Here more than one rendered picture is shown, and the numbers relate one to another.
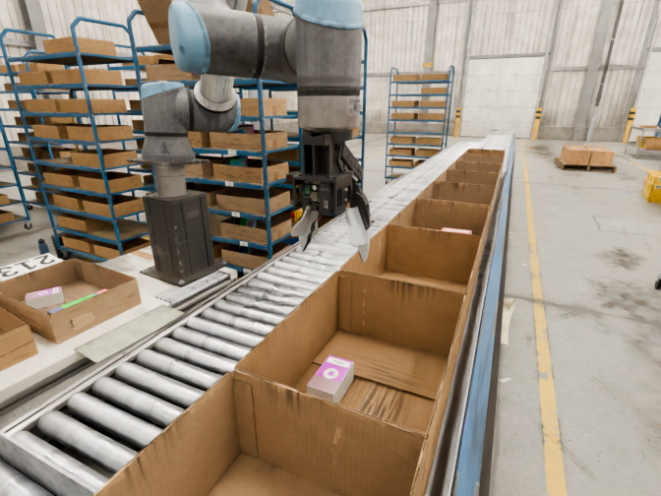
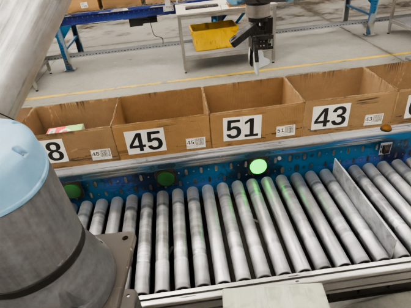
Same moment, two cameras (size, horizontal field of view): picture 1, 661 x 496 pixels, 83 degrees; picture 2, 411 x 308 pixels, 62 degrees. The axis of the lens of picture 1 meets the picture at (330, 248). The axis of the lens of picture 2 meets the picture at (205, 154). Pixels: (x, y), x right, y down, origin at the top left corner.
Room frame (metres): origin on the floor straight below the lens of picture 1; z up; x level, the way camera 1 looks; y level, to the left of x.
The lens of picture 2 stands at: (1.41, 1.05, 1.67)
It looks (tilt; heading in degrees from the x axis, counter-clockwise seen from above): 33 degrees down; 242
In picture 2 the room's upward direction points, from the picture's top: 6 degrees counter-clockwise
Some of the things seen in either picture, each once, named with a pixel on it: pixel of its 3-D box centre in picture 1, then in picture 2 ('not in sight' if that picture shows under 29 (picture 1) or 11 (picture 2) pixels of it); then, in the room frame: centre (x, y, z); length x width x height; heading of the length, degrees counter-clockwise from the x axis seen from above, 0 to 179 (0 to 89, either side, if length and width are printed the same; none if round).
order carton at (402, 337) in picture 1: (366, 363); (249, 110); (0.57, -0.07, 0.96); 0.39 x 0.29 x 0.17; 155
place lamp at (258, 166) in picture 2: not in sight; (258, 167); (0.67, 0.13, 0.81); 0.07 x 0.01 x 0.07; 155
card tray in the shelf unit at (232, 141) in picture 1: (249, 139); not in sight; (2.55, 0.53, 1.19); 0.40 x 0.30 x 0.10; 65
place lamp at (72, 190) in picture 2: not in sight; (71, 191); (1.38, -0.21, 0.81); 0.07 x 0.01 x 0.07; 155
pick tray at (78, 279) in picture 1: (67, 294); not in sight; (1.14, 0.90, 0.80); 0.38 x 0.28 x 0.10; 61
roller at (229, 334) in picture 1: (251, 341); (214, 229); (0.98, 0.24, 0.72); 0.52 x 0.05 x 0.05; 65
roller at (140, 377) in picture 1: (189, 397); (282, 219); (0.74, 0.35, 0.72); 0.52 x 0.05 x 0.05; 65
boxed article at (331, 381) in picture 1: (330, 382); not in sight; (0.59, 0.00, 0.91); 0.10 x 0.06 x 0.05; 155
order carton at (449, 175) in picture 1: (465, 192); not in sight; (1.99, -0.73, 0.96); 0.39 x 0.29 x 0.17; 155
